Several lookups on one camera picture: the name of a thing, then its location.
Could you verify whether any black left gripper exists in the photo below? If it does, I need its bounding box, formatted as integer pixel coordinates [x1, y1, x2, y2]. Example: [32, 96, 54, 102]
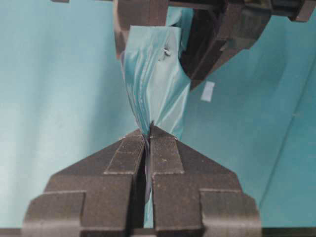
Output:
[50, 0, 316, 91]

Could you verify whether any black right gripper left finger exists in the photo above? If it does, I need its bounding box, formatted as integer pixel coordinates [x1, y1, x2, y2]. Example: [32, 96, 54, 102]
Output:
[22, 130, 146, 237]

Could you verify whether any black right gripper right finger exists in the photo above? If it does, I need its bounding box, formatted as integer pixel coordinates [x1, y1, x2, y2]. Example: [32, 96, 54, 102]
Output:
[150, 126, 262, 237]

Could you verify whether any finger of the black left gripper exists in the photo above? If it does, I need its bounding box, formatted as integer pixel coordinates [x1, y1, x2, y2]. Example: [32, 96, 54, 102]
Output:
[113, 0, 169, 58]

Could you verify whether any white tape patch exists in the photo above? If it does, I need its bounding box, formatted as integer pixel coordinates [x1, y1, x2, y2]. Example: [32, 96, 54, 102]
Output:
[200, 81, 215, 102]

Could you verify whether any teal table mat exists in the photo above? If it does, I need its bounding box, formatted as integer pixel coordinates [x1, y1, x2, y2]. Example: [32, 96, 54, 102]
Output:
[0, 0, 316, 228]

